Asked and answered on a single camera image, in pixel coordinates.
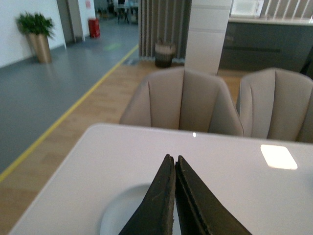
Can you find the woven striped basket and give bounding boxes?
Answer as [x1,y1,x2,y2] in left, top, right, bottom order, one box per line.
[155,37,176,68]

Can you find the potted green plant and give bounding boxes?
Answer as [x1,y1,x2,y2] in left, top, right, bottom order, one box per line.
[16,12,54,64]

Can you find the beige chair on right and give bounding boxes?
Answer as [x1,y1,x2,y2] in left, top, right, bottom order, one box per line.
[236,68,313,143]

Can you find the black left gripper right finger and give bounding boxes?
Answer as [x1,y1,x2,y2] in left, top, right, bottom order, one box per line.
[175,156,251,235]

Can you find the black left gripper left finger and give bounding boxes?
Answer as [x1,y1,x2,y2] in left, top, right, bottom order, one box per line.
[120,154,176,235]

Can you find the beige chair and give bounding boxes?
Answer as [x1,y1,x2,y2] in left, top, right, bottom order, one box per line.
[119,67,244,137]
[236,68,313,143]

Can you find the beige chair on left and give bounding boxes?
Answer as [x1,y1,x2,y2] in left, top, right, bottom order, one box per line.
[119,67,244,137]

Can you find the white round plate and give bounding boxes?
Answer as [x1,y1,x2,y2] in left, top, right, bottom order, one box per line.
[99,184,183,235]

